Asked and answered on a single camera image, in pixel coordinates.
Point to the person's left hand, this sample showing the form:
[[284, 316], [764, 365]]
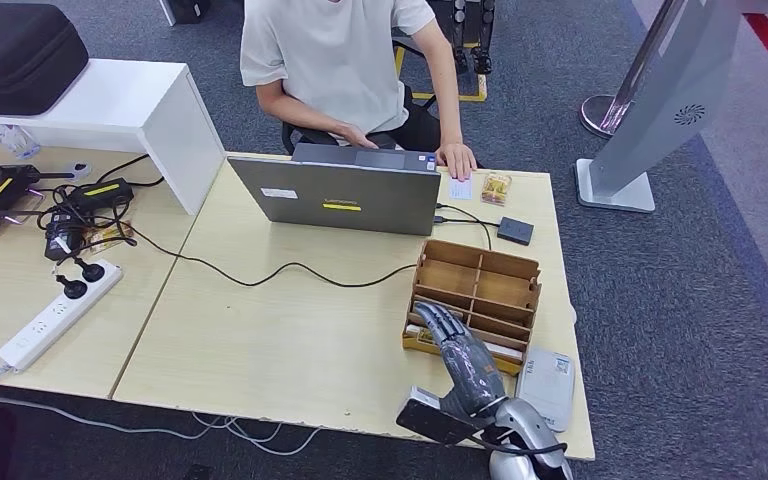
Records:
[[457, 159]]

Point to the person's right hand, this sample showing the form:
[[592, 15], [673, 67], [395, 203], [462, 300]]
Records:
[[357, 138]]

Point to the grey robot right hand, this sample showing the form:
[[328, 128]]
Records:
[[467, 364]]

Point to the white ID card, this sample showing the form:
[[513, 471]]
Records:
[[461, 189]]

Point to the gold printed key card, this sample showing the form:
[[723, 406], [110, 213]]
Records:
[[426, 336]]

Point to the wooden card organizer box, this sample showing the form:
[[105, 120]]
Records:
[[483, 285]]

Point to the person's left forearm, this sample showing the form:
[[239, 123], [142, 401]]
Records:
[[447, 99]]

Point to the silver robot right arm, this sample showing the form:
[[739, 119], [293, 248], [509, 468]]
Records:
[[530, 444]]

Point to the person's right forearm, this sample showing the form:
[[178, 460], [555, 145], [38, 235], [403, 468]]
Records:
[[301, 112]]

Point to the white key card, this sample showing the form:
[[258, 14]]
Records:
[[413, 329], [504, 351]]

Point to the person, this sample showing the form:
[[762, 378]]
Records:
[[331, 60]]

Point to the grey card reader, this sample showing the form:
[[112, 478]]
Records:
[[546, 391]]

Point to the clear packet of gold cards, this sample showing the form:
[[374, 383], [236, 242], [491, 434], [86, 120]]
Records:
[[496, 189]]

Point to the grey laptop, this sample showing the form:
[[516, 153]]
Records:
[[351, 197]]

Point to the small black square box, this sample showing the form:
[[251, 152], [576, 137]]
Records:
[[515, 231]]

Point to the black equipment box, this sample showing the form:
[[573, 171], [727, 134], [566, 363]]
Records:
[[185, 10]]

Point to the grey kiosk stand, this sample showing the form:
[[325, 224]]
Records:
[[669, 99]]

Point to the white desk shelf riser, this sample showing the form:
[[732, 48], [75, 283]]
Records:
[[126, 99]]

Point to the black adapter with yellow sticker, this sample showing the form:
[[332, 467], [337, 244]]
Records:
[[100, 192]]

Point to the gold printed packet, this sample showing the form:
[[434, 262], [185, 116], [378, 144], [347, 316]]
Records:
[[108, 237]]

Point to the small white dongle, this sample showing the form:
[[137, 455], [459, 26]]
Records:
[[79, 169]]

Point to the black round plug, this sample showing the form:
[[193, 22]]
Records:
[[93, 270], [74, 287]]

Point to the black power adapter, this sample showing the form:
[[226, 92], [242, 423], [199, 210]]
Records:
[[62, 236]]

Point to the clear plastic bag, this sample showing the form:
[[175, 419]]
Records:
[[18, 140]]

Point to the black case with yellow strip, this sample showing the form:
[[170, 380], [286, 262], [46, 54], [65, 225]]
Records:
[[20, 60]]

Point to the white power strip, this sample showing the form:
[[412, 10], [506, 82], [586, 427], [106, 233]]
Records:
[[56, 316]]

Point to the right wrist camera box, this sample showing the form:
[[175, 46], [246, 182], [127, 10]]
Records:
[[434, 420]]

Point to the chrome stanchion post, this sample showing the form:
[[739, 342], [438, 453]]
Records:
[[601, 118]]

